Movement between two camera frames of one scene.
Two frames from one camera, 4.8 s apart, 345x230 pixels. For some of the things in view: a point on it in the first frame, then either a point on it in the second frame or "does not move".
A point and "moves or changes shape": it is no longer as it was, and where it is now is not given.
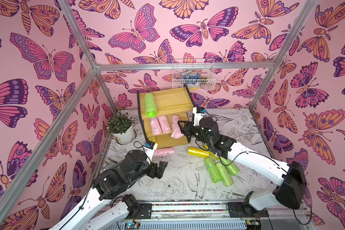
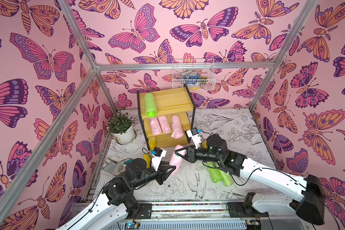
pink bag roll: (164, 123) does not move
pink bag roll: (155, 126) does not move
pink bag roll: (161, 152) moves or changes shape
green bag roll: (151, 109) does not move
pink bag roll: (177, 132) does not move
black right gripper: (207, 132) to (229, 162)
